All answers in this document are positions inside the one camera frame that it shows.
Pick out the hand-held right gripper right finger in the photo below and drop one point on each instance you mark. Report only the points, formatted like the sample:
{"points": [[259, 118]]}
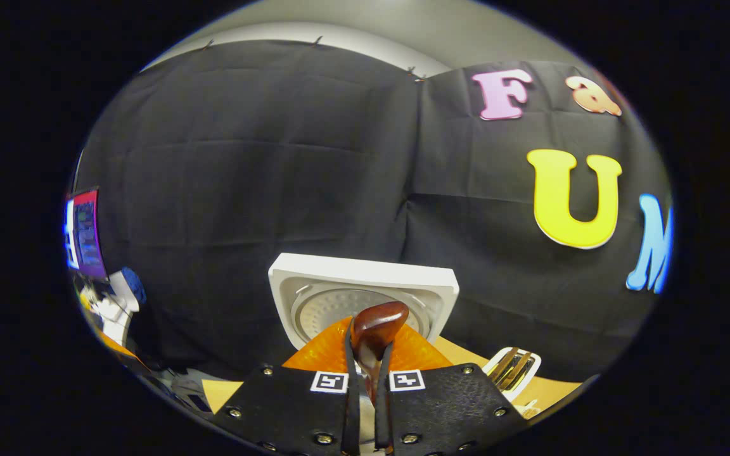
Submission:
{"points": [[383, 418]]}

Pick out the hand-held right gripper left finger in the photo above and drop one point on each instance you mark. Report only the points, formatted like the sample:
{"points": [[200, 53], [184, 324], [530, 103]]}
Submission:
{"points": [[352, 424]]}

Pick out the dark wooden spoon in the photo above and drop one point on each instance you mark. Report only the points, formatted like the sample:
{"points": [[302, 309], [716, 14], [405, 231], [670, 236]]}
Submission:
{"points": [[377, 326]]}

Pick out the white rice cooker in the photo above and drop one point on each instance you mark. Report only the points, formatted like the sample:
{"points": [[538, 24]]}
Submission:
{"points": [[365, 272]]}

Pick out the white toaster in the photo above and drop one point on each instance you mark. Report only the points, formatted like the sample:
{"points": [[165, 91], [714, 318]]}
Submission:
{"points": [[530, 373]]}

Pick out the blue round object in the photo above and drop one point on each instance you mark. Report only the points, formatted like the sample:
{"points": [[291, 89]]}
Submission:
{"points": [[134, 285]]}

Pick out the white device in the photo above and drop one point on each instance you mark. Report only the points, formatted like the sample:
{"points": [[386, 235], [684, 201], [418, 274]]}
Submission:
{"points": [[115, 310]]}

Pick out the black backdrop cloth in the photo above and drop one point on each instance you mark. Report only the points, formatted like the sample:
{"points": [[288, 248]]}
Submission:
{"points": [[244, 158]]}

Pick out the computer monitor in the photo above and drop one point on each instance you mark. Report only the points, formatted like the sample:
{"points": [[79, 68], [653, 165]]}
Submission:
{"points": [[86, 234]]}

